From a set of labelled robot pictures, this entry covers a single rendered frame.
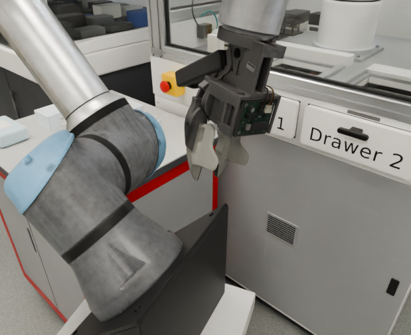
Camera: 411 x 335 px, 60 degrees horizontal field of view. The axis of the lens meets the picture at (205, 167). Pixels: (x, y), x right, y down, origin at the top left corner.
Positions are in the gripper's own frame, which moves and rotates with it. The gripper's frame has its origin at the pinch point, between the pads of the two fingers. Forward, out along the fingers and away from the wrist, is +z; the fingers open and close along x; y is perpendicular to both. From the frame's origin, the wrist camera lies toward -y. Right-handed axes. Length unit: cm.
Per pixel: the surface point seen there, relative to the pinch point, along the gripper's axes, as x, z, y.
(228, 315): 3.8, 23.8, 10.0
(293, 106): 47, 1, -23
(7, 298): -17, 111, -88
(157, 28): 33, -6, -78
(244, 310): 6.5, 23.2, 10.6
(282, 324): 69, 89, -11
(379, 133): 52, -1, -1
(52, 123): -1, 27, -80
